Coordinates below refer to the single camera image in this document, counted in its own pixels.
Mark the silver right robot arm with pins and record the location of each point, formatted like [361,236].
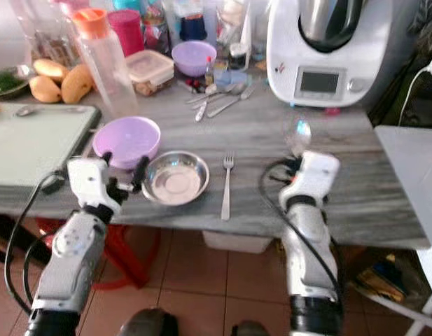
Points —
[310,245]

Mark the bowl of green leaves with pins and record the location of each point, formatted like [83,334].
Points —
[7,82]

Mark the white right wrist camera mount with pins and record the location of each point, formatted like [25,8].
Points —
[317,173]

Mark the clear lidded food container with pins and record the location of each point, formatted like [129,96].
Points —
[149,68]

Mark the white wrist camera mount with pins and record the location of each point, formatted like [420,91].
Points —
[317,173]
[88,182]

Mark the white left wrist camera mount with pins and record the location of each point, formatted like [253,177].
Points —
[88,182]

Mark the small purple plastic bowl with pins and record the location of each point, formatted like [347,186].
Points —
[194,57]

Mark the clear bottle with orange cap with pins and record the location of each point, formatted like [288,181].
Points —
[107,66]

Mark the white kitchen machine with display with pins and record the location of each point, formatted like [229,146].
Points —
[324,63]

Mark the black right robot foot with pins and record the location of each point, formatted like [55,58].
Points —
[251,329]

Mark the dark blue cup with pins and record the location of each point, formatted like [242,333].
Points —
[193,28]

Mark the white plastic box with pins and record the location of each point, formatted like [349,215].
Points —
[237,242]

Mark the silver fork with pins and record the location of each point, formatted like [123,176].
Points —
[227,189]

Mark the stainless steel bowl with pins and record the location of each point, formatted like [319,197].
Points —
[176,179]

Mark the red plastic stool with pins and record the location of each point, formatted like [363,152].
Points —
[121,259]

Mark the pink plastic cup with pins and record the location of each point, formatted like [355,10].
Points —
[126,31]

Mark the white cutting board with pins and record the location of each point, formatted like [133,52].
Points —
[37,140]

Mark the white side table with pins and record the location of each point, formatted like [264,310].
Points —
[412,175]

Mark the black robot foot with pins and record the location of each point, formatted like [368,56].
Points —
[251,329]
[144,323]

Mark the black left robot foot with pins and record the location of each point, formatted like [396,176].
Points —
[144,323]

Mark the large purple plastic bowl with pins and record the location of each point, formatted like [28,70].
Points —
[126,138]

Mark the clear drinking glass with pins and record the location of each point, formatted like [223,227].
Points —
[300,138]

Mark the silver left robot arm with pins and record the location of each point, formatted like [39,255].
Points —
[72,262]

